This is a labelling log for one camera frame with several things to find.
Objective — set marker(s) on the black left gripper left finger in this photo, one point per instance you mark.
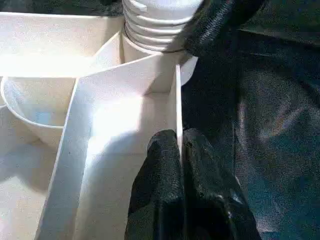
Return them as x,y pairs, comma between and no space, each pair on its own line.
157,190

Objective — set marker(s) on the black work mat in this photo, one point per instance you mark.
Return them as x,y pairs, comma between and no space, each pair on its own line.
270,125

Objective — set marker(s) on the white upturned plastic table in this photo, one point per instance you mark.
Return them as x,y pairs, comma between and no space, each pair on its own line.
50,100

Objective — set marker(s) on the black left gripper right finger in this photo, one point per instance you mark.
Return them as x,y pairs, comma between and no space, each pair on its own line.
215,195

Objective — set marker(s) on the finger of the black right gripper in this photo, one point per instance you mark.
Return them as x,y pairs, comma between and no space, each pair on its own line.
215,25

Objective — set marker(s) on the white plastic table leg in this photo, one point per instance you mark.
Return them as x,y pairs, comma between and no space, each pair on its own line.
155,25

